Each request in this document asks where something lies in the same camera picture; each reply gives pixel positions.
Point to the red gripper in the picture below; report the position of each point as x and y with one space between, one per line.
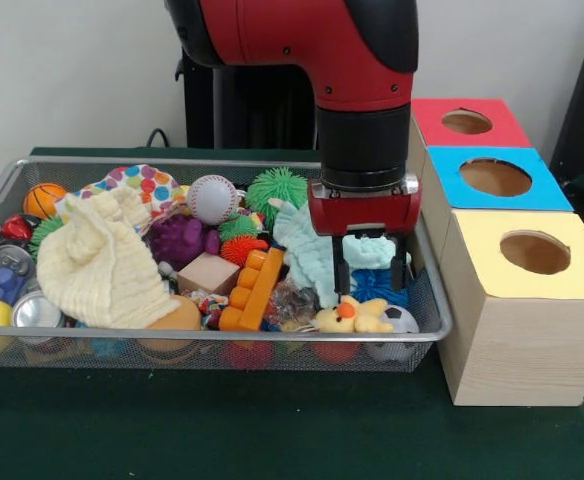
362 215

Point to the yellow plush duck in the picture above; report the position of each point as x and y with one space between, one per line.
352 320

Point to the light blue muslin cloth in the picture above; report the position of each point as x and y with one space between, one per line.
307 250

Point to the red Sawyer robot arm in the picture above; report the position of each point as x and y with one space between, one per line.
297 40

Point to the wooden box with three holes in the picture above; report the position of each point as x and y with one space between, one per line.
522 350

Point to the shallow mesh bin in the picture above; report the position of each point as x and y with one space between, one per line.
122 350

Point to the orange toy building block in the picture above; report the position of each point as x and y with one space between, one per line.
257 295

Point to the large green spiky ball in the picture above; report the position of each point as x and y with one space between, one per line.
272 192

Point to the plain wooden cube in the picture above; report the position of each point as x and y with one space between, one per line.
207 275

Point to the white toy baseball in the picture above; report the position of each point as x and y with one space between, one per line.
212 200

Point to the purple spiky rubber toy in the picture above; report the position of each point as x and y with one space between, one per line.
182 242

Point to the polka dot cloth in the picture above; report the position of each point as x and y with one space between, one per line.
147 182

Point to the cream muslin cloth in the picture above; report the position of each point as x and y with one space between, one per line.
97 270

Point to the small orange basketball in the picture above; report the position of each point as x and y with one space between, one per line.
42 200

